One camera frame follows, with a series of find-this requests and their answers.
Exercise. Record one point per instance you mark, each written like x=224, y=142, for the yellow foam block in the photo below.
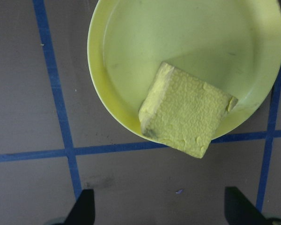
x=185, y=112

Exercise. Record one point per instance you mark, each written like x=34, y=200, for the yellow plastic plate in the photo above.
x=178, y=42

